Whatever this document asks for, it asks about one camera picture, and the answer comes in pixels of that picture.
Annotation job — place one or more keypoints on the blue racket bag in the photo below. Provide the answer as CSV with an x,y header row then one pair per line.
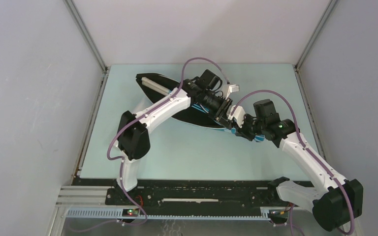
x,y
194,115

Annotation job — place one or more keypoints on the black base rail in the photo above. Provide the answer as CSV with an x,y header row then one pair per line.
x,y
198,197

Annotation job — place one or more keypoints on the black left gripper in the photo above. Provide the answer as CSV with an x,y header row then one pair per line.
x,y
221,116

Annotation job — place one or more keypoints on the aluminium frame post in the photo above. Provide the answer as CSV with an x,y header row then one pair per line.
x,y
317,31
78,19

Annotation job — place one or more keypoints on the grey cable duct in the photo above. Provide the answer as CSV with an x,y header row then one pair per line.
x,y
117,213

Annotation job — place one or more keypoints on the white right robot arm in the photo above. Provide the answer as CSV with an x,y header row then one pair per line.
x,y
333,199

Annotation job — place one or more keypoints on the blue racket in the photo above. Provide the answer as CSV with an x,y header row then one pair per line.
x,y
155,86

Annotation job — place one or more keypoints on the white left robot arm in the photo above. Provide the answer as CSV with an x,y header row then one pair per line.
x,y
133,137

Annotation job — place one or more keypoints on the aluminium frame post left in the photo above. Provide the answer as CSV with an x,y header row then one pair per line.
x,y
78,19

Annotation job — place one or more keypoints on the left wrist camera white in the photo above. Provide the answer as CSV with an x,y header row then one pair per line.
x,y
228,89

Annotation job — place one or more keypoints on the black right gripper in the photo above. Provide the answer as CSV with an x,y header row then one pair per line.
x,y
241,131

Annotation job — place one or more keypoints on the aluminium frame post right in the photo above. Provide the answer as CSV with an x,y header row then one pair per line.
x,y
317,31

